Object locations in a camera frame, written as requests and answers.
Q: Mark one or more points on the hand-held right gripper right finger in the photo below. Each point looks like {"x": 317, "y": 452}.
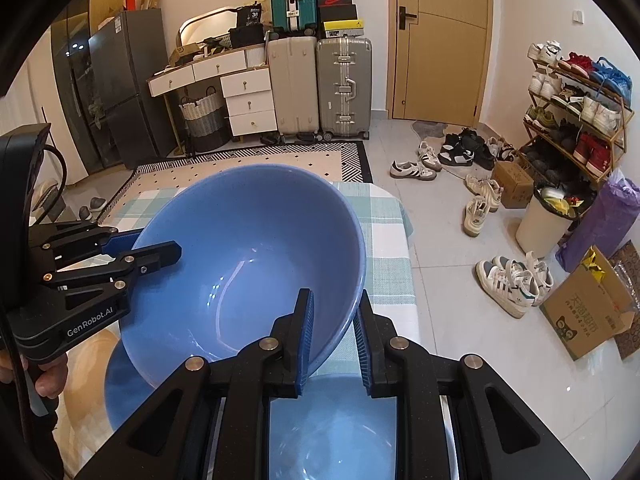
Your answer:
{"x": 364, "y": 350}

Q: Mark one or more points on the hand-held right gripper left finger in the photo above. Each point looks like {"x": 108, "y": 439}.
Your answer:
{"x": 305, "y": 350}

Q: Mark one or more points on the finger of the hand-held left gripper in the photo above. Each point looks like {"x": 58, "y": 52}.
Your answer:
{"x": 160, "y": 255}
{"x": 122, "y": 241}

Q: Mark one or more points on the blue ceramic bowl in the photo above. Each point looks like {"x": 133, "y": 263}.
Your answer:
{"x": 330, "y": 425}
{"x": 240, "y": 240}

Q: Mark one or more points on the person's left hand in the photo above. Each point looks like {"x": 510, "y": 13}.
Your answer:
{"x": 52, "y": 380}

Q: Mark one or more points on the woven laundry basket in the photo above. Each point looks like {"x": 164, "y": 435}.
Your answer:
{"x": 202, "y": 122}

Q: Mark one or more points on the dark grey fridge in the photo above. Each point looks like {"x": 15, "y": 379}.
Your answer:
{"x": 130, "y": 85}

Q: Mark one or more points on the black glass cabinet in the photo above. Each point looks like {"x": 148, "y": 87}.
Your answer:
{"x": 72, "y": 85}

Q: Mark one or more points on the black and white patterned rug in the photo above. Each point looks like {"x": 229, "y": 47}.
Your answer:
{"x": 300, "y": 157}

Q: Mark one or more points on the scattered loose shoes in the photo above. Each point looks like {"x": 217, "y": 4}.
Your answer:
{"x": 475, "y": 215}

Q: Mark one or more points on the white dresser with drawers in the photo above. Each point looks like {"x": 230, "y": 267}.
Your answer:
{"x": 247, "y": 90}

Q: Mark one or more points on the open cardboard box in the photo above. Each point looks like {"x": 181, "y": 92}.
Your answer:
{"x": 182, "y": 53}

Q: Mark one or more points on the beige suitcase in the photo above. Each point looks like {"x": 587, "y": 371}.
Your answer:
{"x": 292, "y": 90}

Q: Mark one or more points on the white trash bin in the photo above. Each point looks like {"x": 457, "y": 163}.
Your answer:
{"x": 540, "y": 230}

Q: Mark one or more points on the large printed cardboard box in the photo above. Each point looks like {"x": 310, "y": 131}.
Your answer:
{"x": 580, "y": 310}

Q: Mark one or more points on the small plain cardboard box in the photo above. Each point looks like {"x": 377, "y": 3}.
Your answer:
{"x": 515, "y": 185}

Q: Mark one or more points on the grey door mat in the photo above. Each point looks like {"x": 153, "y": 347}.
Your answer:
{"x": 427, "y": 129}

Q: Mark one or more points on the arched dresser mirror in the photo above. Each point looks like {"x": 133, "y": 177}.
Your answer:
{"x": 210, "y": 25}

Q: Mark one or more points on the black bag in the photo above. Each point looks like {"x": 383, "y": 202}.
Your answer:
{"x": 245, "y": 36}

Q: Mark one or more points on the silver suitcase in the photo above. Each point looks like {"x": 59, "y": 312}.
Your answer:
{"x": 345, "y": 85}

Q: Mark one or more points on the black printed box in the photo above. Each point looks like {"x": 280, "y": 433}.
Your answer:
{"x": 249, "y": 16}

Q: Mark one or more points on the purple plastic bag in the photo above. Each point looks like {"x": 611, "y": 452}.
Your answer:
{"x": 600, "y": 230}

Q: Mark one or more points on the black and yellow shoebox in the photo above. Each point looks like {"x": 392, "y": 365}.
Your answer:
{"x": 342, "y": 28}

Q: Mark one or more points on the black shoebox red logo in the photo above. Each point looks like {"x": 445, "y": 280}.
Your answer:
{"x": 337, "y": 5}

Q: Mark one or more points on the wooden door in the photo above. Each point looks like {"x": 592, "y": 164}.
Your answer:
{"x": 440, "y": 50}

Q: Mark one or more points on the shoe rack with shoes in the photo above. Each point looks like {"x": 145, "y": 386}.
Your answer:
{"x": 575, "y": 110}

